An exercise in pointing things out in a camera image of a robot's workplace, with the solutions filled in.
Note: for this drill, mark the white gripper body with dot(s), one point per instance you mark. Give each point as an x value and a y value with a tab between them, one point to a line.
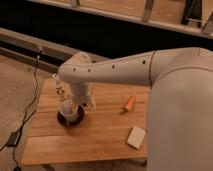
84	98

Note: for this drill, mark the clear plastic cup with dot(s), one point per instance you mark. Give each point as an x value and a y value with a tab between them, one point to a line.
68	112

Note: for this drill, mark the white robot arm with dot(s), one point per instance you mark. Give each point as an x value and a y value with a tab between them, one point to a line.
179	121

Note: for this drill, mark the clear glass bottle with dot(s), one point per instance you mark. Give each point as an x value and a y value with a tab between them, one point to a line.
59	87

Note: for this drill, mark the orange carrot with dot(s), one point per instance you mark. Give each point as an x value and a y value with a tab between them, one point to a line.
130	104

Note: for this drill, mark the wooden table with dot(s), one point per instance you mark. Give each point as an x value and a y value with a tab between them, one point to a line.
101	135

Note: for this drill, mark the beige sponge block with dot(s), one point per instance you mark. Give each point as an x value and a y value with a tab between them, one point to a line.
136	137

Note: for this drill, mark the black power adapter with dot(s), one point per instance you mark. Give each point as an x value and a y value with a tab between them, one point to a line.
13	139

